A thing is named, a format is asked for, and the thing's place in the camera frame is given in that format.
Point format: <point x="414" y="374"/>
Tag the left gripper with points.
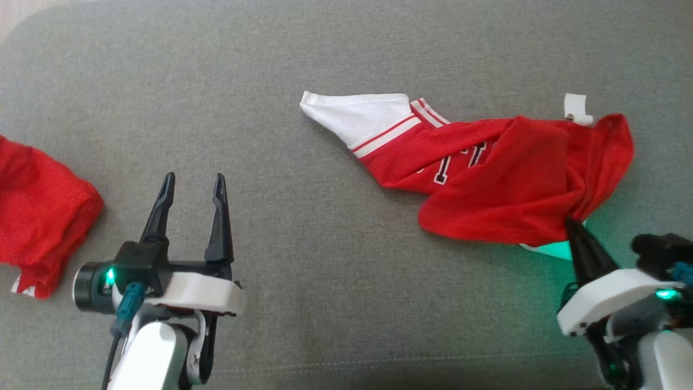
<point x="206" y="292"/>

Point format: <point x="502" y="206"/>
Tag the grey fabric sofa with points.
<point x="325" y="271"/>

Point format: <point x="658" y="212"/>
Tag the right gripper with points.
<point x="606" y="295"/>

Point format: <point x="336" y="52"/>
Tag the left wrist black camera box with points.
<point x="138" y="265"/>

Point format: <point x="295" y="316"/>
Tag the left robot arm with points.
<point x="154" y="352"/>

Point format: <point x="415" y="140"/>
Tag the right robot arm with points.
<point x="666" y="357"/>

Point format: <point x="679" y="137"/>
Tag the red jersey with white sleeves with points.
<point x="503" y="184"/>

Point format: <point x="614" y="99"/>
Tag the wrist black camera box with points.
<point x="660" y="252"/>
<point x="138" y="265"/>

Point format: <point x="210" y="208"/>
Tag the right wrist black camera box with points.
<point x="660" y="252"/>

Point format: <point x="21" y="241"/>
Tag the red garment with white hem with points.
<point x="38" y="216"/>

